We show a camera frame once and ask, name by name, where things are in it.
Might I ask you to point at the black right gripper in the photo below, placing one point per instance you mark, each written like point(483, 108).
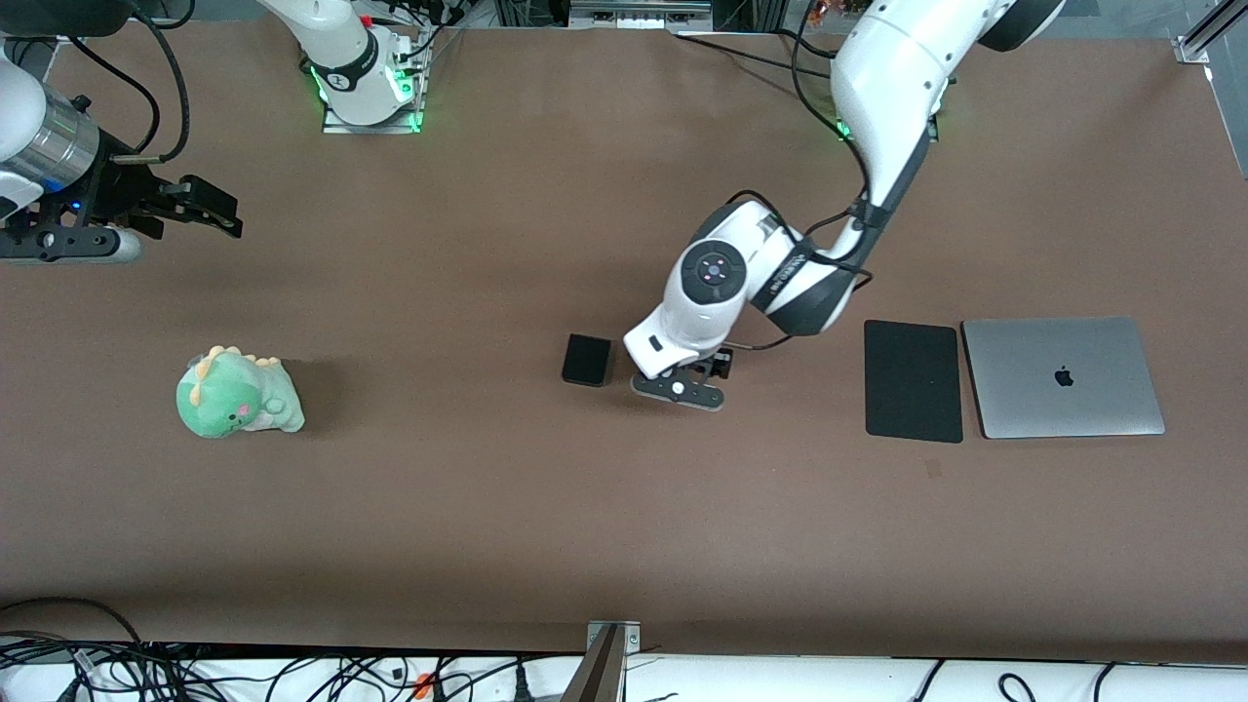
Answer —
point(119, 189)

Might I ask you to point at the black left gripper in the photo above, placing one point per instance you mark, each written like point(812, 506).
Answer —
point(720, 364)

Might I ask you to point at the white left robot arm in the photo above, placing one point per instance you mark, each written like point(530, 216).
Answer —
point(887, 78)

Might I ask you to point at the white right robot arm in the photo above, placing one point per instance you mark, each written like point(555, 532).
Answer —
point(341, 49)

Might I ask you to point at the black mouse pad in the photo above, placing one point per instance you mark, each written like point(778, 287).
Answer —
point(912, 380)

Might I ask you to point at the small black square box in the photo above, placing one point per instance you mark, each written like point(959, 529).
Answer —
point(588, 360)

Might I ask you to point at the green plush dinosaur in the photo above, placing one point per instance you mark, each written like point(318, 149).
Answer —
point(234, 395)

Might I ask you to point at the black device housing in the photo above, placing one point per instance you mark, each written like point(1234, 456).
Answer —
point(58, 12)

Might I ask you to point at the silver laptop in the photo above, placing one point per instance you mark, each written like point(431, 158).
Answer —
point(1033, 375)

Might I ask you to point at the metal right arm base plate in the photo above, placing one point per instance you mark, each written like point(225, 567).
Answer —
point(390, 125)

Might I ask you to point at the metal table edge bracket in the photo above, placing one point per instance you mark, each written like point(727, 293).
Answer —
point(629, 634)

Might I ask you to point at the aluminium support post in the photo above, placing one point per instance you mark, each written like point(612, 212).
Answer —
point(597, 678)

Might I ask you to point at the aluminium frame profile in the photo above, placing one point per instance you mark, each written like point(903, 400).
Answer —
point(1197, 34)

